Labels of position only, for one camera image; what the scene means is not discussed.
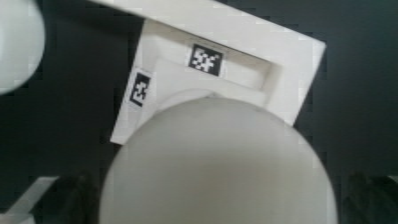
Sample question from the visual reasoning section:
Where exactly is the white lamp shade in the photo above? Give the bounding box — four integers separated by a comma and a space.
0, 0, 46, 95

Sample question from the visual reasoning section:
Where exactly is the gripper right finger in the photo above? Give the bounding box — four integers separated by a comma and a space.
342, 173, 398, 224

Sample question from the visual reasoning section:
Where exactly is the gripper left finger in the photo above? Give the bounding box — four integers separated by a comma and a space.
1, 174, 99, 224

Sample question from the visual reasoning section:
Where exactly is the white lamp bulb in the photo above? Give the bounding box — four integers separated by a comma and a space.
99, 98, 337, 224

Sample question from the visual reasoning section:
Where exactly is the white lamp base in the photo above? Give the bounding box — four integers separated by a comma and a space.
90, 0, 325, 144

